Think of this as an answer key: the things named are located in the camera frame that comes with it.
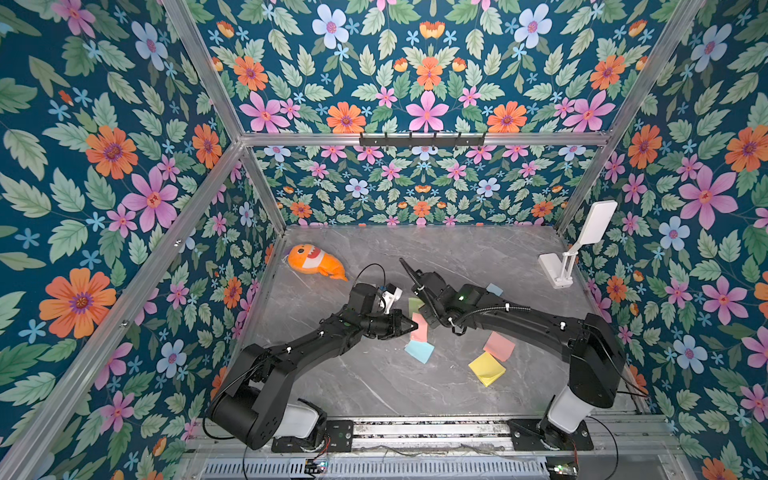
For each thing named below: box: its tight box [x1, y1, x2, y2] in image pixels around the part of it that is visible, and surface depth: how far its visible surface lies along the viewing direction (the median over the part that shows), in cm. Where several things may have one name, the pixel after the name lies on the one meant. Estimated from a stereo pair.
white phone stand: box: [538, 200, 618, 289], surface depth 98 cm
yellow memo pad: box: [468, 351, 506, 387], surface depth 86 cm
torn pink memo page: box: [410, 312, 428, 342], surface depth 82 cm
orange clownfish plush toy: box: [288, 244, 349, 281], surface depth 103 cm
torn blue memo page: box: [404, 340, 435, 364], surface depth 90 cm
